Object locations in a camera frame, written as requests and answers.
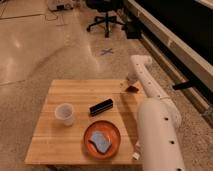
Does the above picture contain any red chili pepper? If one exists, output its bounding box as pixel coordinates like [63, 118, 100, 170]
[125, 86, 139, 92]

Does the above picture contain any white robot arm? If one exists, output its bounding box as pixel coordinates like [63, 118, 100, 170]
[127, 55, 186, 171]

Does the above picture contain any black rectangular case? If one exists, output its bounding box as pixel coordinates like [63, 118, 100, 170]
[89, 99, 113, 116]

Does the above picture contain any orange plate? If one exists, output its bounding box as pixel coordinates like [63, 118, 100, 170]
[83, 120, 121, 159]

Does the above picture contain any wooden table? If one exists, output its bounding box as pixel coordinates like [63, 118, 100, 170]
[25, 79, 145, 166]

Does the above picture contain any white plastic cup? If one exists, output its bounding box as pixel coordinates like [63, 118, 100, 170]
[54, 103, 75, 126]

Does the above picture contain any blue sponge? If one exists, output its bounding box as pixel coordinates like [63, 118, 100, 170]
[89, 131, 111, 154]

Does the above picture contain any black box on floor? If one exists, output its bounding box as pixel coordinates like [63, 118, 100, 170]
[125, 22, 142, 39]

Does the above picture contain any white tube bottle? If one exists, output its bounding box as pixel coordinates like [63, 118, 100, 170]
[132, 142, 141, 160]

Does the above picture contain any black office chair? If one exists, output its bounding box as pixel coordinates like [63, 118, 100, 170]
[85, 0, 126, 39]

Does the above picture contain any white device on floor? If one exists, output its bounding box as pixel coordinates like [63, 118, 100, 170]
[46, 0, 73, 11]

